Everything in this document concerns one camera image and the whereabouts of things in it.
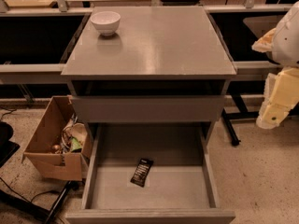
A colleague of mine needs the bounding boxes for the closed grey top drawer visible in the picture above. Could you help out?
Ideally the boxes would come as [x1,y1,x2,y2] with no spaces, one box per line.
[71,96,224,123]

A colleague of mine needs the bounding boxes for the black stand base left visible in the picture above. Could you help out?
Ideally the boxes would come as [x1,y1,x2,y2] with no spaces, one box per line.
[0,181,78,224]

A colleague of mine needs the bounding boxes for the black rxbar chocolate wrapper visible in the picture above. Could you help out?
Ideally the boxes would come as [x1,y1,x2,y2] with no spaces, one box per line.
[130,159,154,188]

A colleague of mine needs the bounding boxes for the white ceramic bowl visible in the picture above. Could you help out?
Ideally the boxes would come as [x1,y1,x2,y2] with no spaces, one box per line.
[91,11,121,35]

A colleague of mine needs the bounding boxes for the green packet in box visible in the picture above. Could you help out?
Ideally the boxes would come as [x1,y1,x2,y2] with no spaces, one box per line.
[70,137,82,152]

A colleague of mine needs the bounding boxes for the open grey middle drawer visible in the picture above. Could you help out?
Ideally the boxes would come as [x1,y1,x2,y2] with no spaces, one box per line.
[66,124,235,224]

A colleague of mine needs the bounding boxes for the black chair edge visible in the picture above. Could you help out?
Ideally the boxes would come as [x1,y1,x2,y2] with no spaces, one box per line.
[0,121,20,167]

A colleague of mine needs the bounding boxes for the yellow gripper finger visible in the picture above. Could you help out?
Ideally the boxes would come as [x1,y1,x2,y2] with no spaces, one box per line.
[251,28,276,53]
[256,67,299,129]

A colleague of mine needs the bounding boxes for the black table leg right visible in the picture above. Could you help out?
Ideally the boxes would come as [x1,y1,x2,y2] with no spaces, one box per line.
[221,93,258,147]

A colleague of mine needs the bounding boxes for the cardboard box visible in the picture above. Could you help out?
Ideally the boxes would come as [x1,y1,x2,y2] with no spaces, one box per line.
[23,96,93,181]

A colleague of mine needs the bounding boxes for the grey drawer cabinet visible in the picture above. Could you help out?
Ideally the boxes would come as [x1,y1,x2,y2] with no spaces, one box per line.
[61,6,238,224]

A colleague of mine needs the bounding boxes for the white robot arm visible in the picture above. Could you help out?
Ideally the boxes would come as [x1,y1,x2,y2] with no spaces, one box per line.
[251,2,299,129]

